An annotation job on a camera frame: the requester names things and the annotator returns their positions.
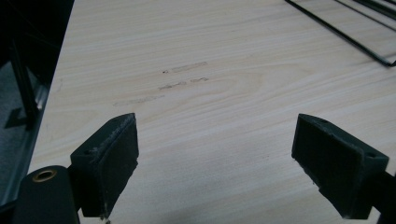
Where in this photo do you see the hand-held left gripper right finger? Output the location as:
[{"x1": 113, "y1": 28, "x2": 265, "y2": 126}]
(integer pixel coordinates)
[{"x1": 290, "y1": 113, "x2": 390, "y2": 220}]

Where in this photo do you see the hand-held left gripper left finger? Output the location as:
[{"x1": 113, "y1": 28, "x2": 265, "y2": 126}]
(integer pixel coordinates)
[{"x1": 69, "y1": 112, "x2": 140, "y2": 219}]

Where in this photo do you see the dark metal stand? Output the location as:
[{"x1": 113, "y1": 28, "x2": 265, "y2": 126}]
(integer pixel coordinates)
[{"x1": 4, "y1": 36, "x2": 48, "y2": 130}]

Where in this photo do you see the black wire rack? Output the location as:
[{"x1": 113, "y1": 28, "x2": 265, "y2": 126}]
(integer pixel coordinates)
[{"x1": 284, "y1": 0, "x2": 396, "y2": 68}]

